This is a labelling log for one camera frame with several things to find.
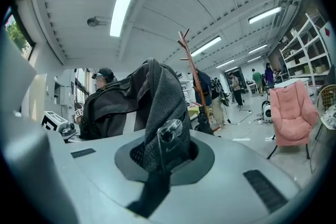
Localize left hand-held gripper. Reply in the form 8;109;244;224
41;110;80;143

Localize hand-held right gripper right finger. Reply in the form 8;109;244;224
149;129;300;224

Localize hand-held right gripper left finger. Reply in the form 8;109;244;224
2;124;151;224

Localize black backpack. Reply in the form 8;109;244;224
79;57;199;219

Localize brown wooden coat rack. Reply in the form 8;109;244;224
177;28;222;136

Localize white metal shelving rack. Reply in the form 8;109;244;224
279;11;332;88

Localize small black bag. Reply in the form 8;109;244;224
194;111;215;136

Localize yellow-green table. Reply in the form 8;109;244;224
187;105;202;121

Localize white round-faced appliance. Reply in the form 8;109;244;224
261;100;274;122

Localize pink padded armchair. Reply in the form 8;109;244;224
266;80;319;161

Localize round ceiling fixture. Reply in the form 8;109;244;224
87;16;105;28

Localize navy blue hanging bag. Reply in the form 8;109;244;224
193;69;213;107

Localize long ceiling light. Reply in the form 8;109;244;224
109;0;144;38
190;36;223;58
216;59;236;69
248;44;268;55
248;6;282;25

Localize patterned seat cushion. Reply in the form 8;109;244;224
319;104;336;130

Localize white sign with red hexagon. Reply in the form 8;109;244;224
319;20;334;43

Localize floor cables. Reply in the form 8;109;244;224
227;109;266;125

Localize window with dark frame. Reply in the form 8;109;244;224
4;13;37;60

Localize white wire chair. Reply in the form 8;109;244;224
310;83;336;174

